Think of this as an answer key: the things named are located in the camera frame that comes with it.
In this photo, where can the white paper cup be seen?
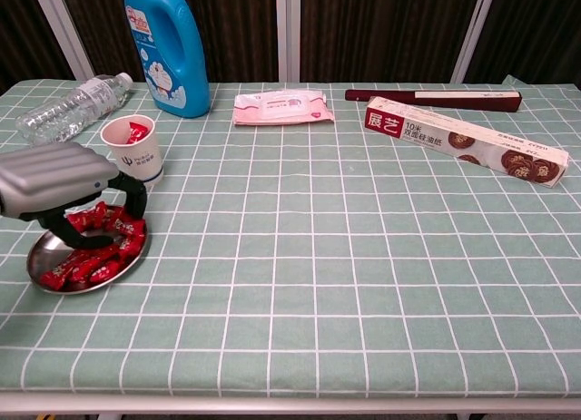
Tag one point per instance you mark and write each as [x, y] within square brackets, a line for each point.
[140, 161]

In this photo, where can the clear plastic water bottle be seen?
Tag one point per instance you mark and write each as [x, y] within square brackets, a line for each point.
[68, 111]

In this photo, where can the red candy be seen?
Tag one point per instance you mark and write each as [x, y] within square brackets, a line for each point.
[56, 275]
[88, 256]
[136, 132]
[129, 247]
[77, 278]
[125, 226]
[79, 221]
[101, 212]
[106, 271]

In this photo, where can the green checked tablecloth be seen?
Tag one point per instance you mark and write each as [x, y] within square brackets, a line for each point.
[318, 279]

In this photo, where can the baking paper roll box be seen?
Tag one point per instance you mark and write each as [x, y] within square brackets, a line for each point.
[408, 125]

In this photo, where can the dark red long box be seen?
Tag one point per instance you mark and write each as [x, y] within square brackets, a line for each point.
[386, 95]

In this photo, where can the pink wet wipes pack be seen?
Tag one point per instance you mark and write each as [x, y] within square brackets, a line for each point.
[281, 109]

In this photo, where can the dark curtain partition panel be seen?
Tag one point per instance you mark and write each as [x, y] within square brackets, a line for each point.
[22, 30]
[377, 30]
[535, 30]
[236, 30]

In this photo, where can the blue detergent bottle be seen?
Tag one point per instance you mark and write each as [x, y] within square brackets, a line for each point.
[181, 75]

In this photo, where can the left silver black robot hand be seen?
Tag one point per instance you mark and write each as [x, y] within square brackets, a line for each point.
[54, 179]

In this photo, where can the round steel plate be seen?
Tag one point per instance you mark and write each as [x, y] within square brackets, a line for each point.
[45, 252]

